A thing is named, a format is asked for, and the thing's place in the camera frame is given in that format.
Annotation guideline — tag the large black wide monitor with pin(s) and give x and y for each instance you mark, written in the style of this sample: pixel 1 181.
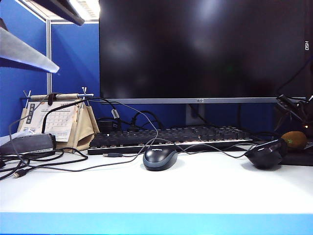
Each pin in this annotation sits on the large black wide monitor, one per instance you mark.
pixel 195 49

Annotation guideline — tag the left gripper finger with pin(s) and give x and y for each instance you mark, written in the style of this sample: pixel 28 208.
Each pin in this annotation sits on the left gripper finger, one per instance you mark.
pixel 19 51
pixel 66 11

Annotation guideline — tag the black mechanical keyboard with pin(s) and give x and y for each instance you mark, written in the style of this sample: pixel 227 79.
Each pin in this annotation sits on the black mechanical keyboard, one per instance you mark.
pixel 171 137

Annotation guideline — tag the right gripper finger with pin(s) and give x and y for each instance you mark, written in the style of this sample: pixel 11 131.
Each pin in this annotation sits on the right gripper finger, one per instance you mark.
pixel 306 104
pixel 289 106

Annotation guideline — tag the black mouse pad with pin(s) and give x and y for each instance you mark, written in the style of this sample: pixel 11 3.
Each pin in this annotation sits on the black mouse pad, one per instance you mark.
pixel 299 159

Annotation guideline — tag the black HSD monitor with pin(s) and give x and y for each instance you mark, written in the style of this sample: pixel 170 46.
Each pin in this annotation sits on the black HSD monitor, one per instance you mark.
pixel 309 24

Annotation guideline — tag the beige fabric calendar stand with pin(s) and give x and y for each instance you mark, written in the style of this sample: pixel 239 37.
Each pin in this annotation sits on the beige fabric calendar stand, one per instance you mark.
pixel 86 128

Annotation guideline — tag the white paper desk calendar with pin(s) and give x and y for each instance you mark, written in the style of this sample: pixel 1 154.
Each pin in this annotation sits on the white paper desk calendar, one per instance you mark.
pixel 57 117

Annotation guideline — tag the grey black Logitech mouse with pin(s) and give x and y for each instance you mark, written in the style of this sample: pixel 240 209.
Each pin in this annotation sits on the grey black Logitech mouse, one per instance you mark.
pixel 159 159

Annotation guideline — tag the black power adapter brick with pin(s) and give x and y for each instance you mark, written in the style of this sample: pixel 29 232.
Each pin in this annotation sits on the black power adapter brick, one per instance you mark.
pixel 27 145

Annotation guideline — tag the black upside-down mouse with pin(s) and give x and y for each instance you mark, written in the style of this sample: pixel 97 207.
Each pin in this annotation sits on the black upside-down mouse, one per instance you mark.
pixel 265 156

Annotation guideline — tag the small black box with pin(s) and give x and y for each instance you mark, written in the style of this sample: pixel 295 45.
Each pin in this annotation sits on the small black box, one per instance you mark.
pixel 105 126

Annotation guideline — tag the grey monitor stand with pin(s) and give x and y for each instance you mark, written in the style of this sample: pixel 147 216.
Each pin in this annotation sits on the grey monitor stand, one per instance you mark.
pixel 194 117

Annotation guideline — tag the silver partition post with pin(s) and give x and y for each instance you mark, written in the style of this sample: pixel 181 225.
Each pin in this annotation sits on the silver partition post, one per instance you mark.
pixel 49 61

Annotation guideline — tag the black USB plug metal tip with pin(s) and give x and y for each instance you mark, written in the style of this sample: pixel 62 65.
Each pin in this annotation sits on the black USB plug metal tip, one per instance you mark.
pixel 20 173

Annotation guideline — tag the brown kiwi fruit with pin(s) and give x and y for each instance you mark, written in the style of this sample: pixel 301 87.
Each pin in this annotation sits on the brown kiwi fruit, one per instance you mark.
pixel 293 140

